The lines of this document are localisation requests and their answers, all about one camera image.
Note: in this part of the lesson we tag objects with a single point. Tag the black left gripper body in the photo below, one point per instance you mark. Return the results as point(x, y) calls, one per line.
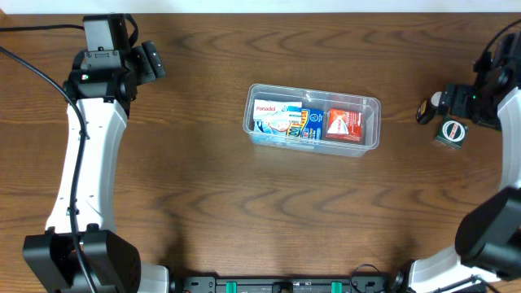
point(144, 62)

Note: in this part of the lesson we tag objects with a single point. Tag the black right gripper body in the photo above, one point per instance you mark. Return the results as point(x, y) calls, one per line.
point(444, 100)

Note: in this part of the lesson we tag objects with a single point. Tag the dark green small box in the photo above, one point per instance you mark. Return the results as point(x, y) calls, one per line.
point(452, 133)

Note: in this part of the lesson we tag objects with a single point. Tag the red white medicine box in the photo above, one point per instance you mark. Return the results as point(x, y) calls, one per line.
point(344, 125)

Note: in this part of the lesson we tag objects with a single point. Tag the white Panadol box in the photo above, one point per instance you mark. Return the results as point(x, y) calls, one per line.
point(268, 110)

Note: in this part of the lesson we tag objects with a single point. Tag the blue toothpaste box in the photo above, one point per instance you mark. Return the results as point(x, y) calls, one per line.
point(309, 126)

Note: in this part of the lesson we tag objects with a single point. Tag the clear plastic container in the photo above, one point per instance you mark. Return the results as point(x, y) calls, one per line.
point(322, 100)

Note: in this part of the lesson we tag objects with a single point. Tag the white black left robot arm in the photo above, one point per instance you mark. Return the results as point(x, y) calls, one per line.
point(79, 250)

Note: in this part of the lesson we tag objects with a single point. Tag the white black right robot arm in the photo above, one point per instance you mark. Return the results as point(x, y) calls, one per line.
point(487, 244)

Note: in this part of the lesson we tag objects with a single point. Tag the dark bottle white cap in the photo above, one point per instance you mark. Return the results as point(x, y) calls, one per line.
point(428, 109)

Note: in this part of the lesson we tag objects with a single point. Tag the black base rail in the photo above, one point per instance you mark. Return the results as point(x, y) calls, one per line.
point(375, 283)

